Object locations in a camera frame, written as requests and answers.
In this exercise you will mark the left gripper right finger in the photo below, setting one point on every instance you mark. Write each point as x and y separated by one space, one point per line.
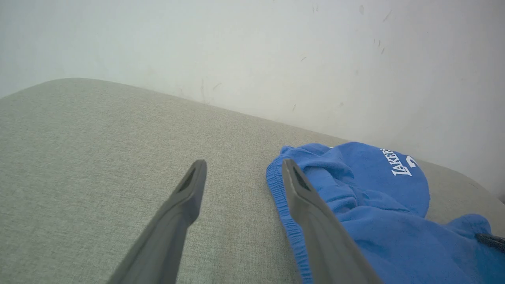
327 244

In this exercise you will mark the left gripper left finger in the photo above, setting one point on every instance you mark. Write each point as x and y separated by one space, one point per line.
169 236

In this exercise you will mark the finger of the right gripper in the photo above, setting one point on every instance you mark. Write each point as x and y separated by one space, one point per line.
491 240

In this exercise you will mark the blue shorts with white stripe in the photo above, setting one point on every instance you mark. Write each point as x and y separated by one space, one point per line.
386 221

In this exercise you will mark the grey fabric sofa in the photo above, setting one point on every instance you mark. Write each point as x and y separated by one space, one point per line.
79 165

